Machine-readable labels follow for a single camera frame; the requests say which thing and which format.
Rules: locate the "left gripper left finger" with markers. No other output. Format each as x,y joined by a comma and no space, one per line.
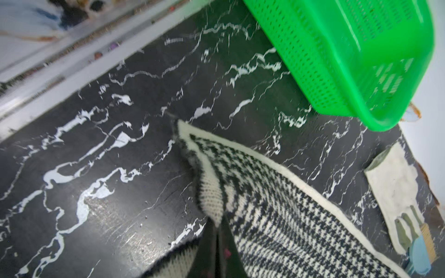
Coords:
206,261

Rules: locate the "green plastic basket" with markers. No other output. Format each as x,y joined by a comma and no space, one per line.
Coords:
361,59

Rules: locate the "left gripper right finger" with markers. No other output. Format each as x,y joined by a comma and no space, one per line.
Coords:
231,265

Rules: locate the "black white patterned knit scarf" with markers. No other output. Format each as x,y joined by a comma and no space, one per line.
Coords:
282,227

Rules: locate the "white work glove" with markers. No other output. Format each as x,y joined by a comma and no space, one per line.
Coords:
394,185

